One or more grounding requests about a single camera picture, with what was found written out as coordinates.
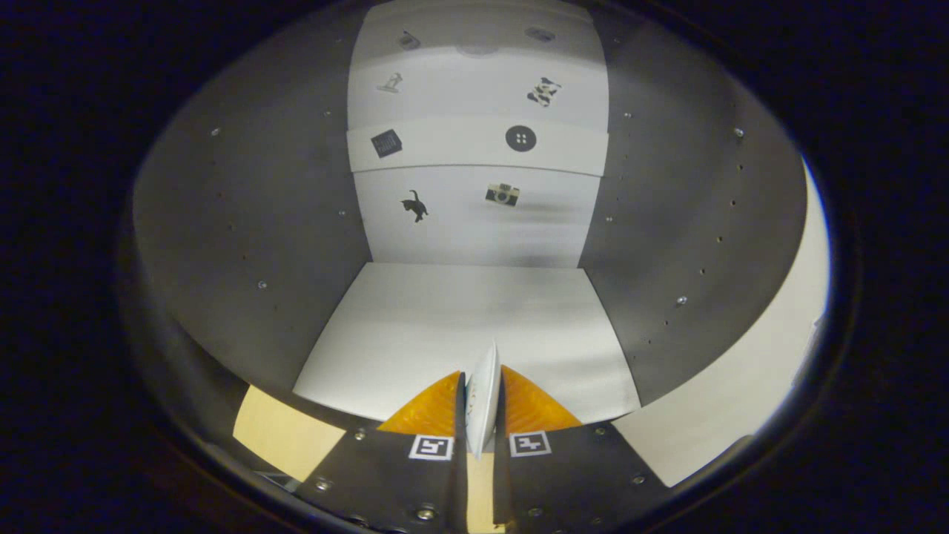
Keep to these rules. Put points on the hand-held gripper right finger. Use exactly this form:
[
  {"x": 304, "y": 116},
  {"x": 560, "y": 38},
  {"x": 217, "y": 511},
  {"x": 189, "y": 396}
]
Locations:
[{"x": 500, "y": 482}]

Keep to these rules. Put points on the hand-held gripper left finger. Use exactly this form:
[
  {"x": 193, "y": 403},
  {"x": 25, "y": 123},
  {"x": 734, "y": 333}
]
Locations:
[{"x": 460, "y": 489}]

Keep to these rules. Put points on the white cup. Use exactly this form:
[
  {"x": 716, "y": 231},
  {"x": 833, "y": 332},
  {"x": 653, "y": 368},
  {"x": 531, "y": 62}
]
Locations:
[{"x": 483, "y": 400}]

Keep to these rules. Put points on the white cabinet shelf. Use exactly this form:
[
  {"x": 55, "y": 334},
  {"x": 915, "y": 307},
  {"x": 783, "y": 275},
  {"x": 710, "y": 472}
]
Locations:
[{"x": 460, "y": 319}]

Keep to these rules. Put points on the dark grey cabinet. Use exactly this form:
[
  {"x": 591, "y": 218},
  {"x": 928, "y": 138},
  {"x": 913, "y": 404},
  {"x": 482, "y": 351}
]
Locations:
[{"x": 259, "y": 222}]

